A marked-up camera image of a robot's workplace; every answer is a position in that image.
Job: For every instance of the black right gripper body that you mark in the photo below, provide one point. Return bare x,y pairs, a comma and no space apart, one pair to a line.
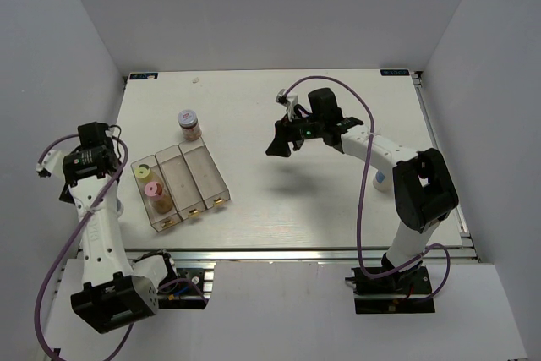
306,128

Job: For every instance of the pink cap spice bottle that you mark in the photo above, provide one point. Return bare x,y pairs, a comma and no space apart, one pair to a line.
158,196

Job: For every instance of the silver lid white shaker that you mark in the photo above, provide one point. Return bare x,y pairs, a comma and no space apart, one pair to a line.
119,208

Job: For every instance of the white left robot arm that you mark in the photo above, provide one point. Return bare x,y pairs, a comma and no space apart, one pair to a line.
116,292

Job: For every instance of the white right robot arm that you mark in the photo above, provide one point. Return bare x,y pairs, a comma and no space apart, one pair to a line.
423,190

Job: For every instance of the yellow cap spice bottle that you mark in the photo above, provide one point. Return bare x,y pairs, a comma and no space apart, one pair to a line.
144,174

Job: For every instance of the blue right corner sticker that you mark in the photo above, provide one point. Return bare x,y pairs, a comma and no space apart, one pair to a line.
394,72

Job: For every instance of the blue corner sticker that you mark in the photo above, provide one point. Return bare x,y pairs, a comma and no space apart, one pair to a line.
394,72
143,76

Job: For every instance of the white blue label shaker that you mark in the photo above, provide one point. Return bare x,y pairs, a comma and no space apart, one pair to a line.
382,182

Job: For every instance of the blue left corner sticker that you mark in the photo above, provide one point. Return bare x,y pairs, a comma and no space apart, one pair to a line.
143,76

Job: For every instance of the clear brown organizer tray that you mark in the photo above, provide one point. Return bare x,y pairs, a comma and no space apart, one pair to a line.
191,178

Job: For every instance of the orange label jar white lid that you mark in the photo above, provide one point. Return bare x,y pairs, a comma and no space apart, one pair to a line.
189,124

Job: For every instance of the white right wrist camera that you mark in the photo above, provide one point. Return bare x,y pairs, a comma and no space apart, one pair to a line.
289,100

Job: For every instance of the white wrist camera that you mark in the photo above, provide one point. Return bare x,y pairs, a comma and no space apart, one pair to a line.
289,100
51,165

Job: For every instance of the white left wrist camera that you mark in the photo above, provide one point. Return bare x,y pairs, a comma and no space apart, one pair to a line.
51,165

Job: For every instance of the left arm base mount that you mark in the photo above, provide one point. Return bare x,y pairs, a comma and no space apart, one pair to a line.
188,288

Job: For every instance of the aluminium front table rail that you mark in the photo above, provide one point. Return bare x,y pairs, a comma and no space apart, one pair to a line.
462,253

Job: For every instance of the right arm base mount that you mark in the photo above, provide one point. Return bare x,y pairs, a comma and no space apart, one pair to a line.
393,295

